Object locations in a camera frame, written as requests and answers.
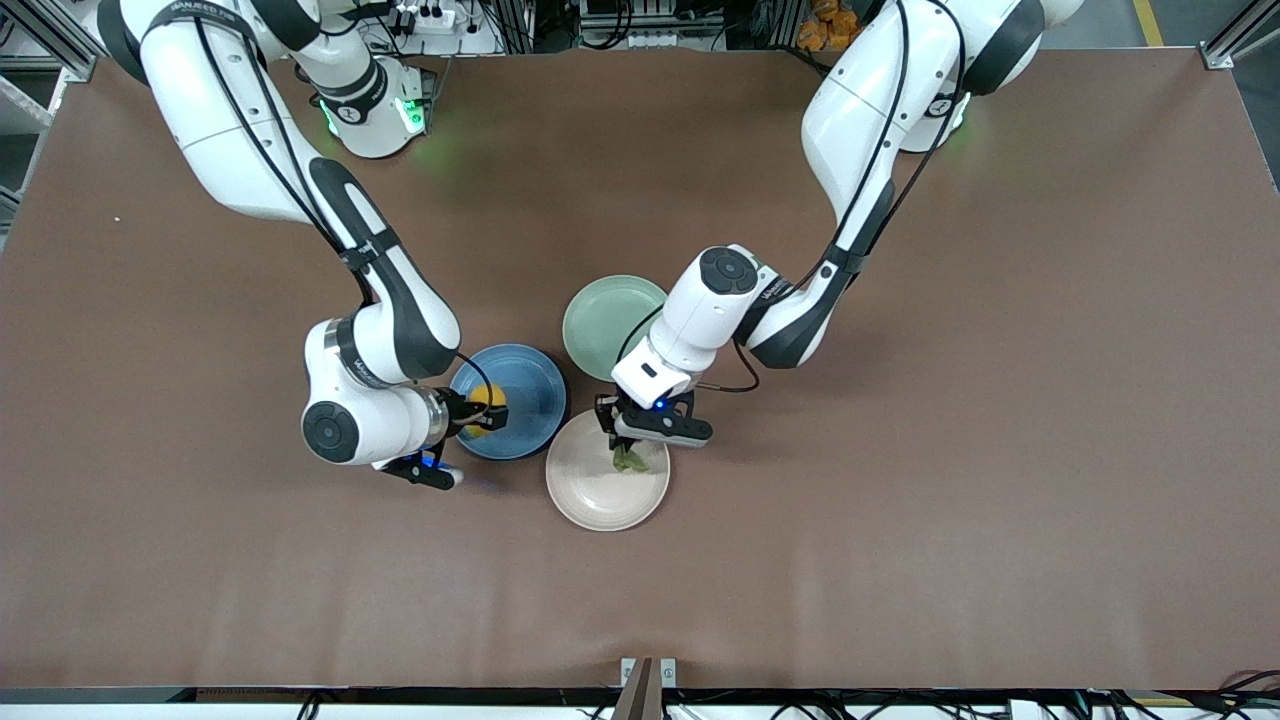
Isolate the yellow lemon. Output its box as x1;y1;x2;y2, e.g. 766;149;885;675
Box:
464;382;508;439

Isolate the blue plate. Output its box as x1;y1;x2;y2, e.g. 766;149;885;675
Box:
447;343;568;462

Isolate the beige plate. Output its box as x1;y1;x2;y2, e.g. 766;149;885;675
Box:
545;406;672;532

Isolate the green plate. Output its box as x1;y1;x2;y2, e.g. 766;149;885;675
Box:
562;274;670;384

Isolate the white power strip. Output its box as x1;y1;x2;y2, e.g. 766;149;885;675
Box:
393;3;458;33

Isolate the bag of orange fruit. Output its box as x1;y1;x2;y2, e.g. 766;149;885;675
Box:
797;0;869;53

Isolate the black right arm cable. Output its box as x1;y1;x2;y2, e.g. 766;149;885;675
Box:
190;10;498;396

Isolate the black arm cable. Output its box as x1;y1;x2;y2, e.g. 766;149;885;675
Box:
612;0;969;396
190;10;498;396

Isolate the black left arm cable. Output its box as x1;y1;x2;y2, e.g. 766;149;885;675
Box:
612;0;969;396

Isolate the aluminium frame post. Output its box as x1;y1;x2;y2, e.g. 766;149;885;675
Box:
0;0;101;83
1200;10;1280;71

